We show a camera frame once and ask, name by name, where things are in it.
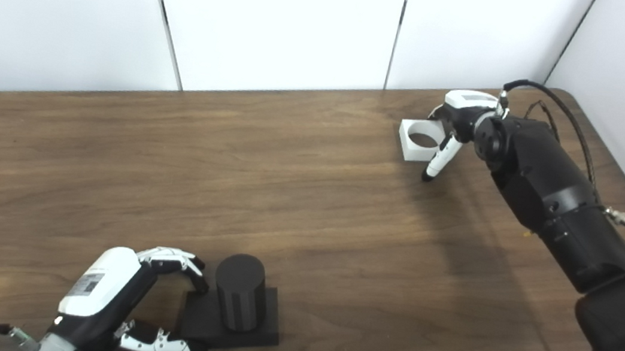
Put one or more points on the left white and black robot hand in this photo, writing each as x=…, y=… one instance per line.
x=98, y=286

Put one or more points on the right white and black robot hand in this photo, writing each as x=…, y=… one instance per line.
x=465, y=114

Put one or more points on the white square piece with hole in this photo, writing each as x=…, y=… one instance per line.
x=412, y=151

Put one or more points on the black peg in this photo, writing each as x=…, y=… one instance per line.
x=239, y=299

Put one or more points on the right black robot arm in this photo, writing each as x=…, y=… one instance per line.
x=562, y=202

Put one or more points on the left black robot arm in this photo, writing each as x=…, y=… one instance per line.
x=57, y=349

